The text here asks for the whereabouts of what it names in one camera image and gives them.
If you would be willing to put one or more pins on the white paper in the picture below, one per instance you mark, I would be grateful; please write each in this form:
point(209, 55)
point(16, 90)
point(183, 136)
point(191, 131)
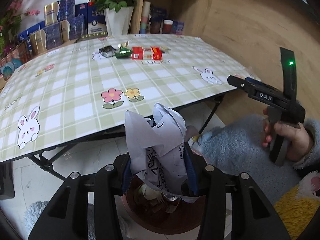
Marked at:
point(156, 149)

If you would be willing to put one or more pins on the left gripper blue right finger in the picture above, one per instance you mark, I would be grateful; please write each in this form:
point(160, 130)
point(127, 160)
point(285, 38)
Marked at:
point(190, 167)

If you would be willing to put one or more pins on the stack of pastel cups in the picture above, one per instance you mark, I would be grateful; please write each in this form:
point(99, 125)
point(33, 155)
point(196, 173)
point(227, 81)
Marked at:
point(144, 17)

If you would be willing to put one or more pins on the red rose plant white pot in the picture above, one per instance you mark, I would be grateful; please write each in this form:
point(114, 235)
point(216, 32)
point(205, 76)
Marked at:
point(117, 14)

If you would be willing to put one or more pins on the red paper cup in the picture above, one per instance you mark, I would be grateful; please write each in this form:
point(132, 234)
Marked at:
point(167, 26)

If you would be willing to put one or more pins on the stacked blue gift boxes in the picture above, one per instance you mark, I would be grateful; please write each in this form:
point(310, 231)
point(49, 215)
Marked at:
point(64, 21)

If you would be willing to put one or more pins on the white plastic lid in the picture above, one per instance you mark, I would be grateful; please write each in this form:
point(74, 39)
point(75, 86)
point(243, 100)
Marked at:
point(150, 194)

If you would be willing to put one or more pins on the dark red trash bin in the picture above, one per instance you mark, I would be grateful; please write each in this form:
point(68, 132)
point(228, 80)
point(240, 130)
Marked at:
point(151, 215)

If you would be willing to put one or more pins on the wooden shelf unit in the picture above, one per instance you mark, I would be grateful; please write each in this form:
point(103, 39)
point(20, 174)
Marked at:
point(193, 13)

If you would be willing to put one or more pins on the black cigarette pack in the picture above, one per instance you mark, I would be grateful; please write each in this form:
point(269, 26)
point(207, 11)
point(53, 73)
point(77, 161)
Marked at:
point(108, 51)

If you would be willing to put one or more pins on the checked bunny tablecloth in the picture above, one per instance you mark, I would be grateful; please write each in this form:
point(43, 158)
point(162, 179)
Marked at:
point(73, 91)

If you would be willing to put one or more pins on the green candy wrapper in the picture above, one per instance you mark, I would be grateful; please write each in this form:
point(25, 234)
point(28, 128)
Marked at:
point(123, 52)

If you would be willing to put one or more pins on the person's right hand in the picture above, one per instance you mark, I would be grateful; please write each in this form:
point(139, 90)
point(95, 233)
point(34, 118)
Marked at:
point(300, 140)

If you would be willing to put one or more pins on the red cigarette pack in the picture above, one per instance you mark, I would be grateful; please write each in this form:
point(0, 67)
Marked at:
point(146, 53)

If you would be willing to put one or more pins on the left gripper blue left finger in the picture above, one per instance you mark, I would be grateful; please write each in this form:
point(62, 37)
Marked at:
point(127, 177)

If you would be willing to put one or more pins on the dark brown cup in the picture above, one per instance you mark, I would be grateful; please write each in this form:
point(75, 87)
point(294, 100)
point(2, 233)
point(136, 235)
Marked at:
point(155, 26)

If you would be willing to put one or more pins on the pink blossom flower arrangement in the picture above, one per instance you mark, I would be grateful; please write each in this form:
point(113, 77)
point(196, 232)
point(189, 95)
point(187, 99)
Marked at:
point(11, 22)

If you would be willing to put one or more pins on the golden leaf tray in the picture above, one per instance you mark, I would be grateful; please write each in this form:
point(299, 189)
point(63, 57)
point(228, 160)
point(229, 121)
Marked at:
point(101, 35)

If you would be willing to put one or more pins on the small blue carton box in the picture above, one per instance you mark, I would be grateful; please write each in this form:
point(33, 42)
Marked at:
point(177, 28)

